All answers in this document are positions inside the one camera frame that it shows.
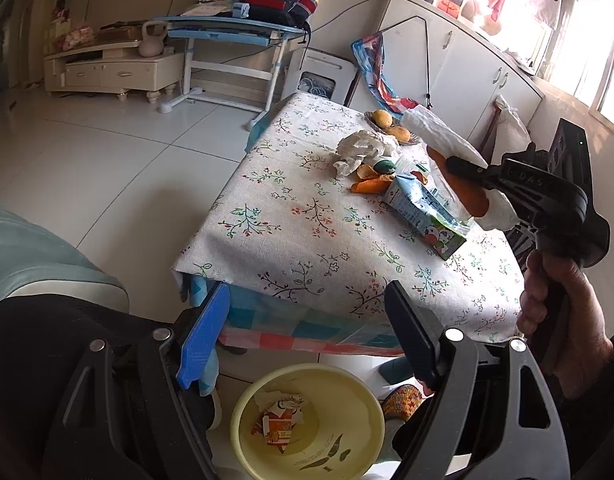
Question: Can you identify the floral tablecloth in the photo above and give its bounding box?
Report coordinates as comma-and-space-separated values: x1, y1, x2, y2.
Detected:
172, 92, 525, 356

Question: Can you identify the orange peel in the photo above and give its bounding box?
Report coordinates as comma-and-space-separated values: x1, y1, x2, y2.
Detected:
351, 162, 395, 195

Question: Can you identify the woven fruit plate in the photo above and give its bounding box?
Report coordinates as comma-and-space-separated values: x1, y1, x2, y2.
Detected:
365, 110, 425, 146

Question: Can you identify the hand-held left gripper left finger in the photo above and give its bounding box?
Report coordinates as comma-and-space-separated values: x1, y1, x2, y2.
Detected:
44, 282, 231, 480

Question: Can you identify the colourful printed cloth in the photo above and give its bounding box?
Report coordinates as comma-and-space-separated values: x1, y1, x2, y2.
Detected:
350, 32, 418, 113

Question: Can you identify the black chair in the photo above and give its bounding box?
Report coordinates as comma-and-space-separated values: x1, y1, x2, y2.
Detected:
504, 222, 538, 273

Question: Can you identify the blue study desk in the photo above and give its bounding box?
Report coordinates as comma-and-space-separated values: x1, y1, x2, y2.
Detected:
152, 14, 308, 131

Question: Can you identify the crumpled snack wrapper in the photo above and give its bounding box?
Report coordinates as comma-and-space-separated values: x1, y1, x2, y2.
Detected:
250, 390, 308, 445

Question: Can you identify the patterned slipper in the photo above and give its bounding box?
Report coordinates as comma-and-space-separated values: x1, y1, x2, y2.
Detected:
382, 384, 424, 421

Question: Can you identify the black cord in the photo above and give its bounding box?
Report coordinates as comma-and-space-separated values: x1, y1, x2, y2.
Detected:
382, 15, 434, 111

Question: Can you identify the yellow plastic bin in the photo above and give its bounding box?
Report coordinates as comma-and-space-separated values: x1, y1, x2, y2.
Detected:
230, 364, 386, 480

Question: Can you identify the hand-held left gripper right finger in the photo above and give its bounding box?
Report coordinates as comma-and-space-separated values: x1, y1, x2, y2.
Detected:
384, 280, 573, 480

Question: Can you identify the person's right forearm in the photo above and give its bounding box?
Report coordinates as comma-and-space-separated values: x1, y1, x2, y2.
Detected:
557, 330, 614, 480

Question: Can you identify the person's right hand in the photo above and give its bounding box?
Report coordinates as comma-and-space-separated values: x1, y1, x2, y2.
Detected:
516, 249, 614, 401

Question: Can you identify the dark striped backpack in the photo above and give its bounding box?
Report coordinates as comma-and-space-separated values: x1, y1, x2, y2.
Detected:
242, 0, 322, 28

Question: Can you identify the teal sofa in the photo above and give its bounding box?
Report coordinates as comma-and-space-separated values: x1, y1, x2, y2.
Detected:
0, 205, 130, 311

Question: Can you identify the pink kettlebell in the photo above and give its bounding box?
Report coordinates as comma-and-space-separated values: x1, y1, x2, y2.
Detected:
138, 21, 166, 58

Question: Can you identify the small drink carton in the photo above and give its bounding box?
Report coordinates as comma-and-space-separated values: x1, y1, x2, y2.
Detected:
381, 175, 472, 261

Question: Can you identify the checked plastic table cover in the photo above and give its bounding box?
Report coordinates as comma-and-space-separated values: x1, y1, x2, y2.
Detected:
187, 275, 518, 357

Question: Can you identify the white hanging bag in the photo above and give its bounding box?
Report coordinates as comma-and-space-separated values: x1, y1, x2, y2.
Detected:
492, 95, 532, 153

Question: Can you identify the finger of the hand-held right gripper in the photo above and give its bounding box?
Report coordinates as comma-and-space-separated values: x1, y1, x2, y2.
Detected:
446, 156, 493, 188

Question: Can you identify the white storage cabinet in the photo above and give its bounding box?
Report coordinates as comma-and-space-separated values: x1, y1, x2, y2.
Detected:
377, 0, 545, 156

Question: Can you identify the white box appliance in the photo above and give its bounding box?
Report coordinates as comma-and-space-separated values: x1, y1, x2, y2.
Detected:
296, 47, 359, 108

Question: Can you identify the cream tv cabinet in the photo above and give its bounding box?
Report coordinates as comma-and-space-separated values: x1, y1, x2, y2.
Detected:
43, 40, 185, 106

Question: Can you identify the white tissue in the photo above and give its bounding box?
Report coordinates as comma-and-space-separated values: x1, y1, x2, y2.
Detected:
333, 130, 402, 177

